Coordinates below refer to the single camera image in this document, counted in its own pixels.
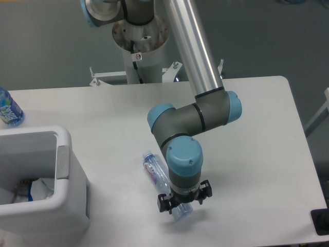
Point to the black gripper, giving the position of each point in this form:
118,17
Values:
180,195

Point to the clear plastic bottle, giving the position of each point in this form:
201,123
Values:
158,172

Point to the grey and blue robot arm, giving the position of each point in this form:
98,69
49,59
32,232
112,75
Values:
173,126

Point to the white plastic trash can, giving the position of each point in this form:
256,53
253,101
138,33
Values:
42,152

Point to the black clamp at table edge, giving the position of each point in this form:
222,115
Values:
320,221

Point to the blue yellow snack packet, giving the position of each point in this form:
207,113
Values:
25,188

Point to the blue labelled drink bottle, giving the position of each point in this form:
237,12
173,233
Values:
11,114

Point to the white frame at right edge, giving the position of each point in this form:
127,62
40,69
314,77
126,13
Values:
320,115

